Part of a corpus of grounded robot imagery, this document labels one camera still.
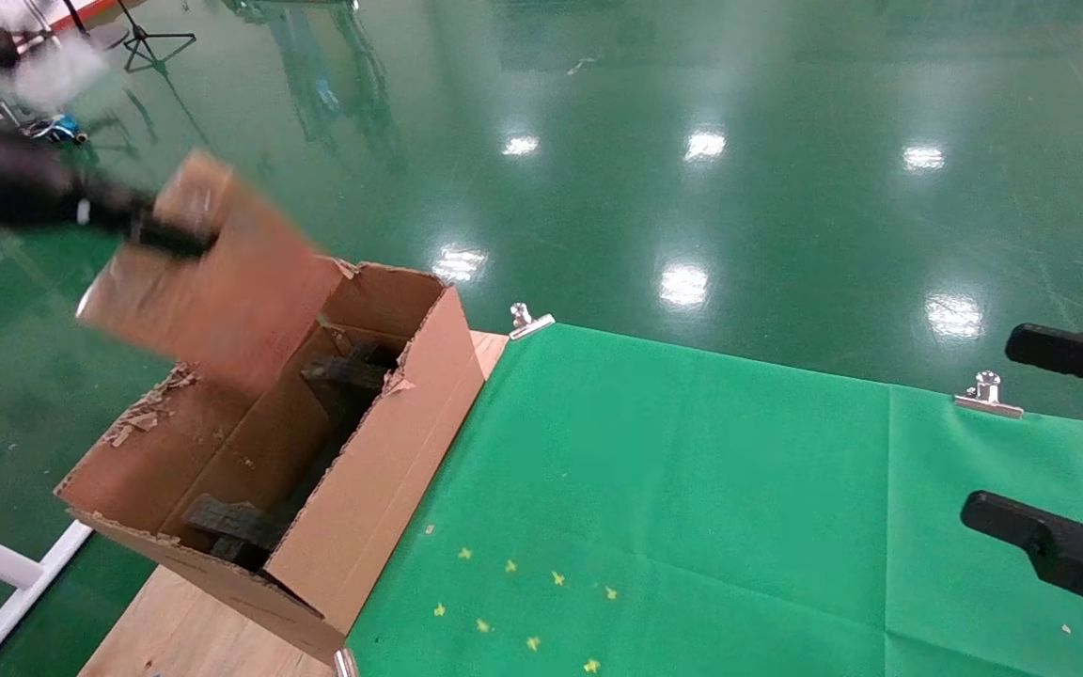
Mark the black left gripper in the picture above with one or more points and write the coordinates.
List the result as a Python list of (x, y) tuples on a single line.
[(24, 183)]

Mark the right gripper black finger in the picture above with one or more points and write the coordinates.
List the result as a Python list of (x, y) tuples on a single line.
[(1068, 353), (1068, 555)]

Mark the small brown cardboard box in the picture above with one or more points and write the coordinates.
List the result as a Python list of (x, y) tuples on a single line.
[(241, 301)]

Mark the large open cardboard carton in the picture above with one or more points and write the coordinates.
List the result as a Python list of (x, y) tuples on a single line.
[(391, 470)]

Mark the silver binder clip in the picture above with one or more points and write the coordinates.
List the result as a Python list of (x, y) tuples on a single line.
[(985, 402), (530, 326)]

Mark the blue shoe cover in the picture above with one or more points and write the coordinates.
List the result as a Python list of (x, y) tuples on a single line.
[(62, 124)]

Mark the wheeled metal stool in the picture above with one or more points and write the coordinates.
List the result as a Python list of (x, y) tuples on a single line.
[(34, 127)]

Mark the black tripod stand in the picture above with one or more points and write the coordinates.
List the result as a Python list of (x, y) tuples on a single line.
[(142, 38)]

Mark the black round-base stand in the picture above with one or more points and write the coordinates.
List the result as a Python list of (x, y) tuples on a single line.
[(109, 38)]

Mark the white board with orange edge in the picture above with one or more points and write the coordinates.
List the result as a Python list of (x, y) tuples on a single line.
[(34, 7)]

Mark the green table cloth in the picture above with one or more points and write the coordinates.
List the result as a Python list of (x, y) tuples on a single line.
[(786, 517)]

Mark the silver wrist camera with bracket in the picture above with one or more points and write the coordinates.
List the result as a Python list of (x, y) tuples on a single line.
[(53, 75)]

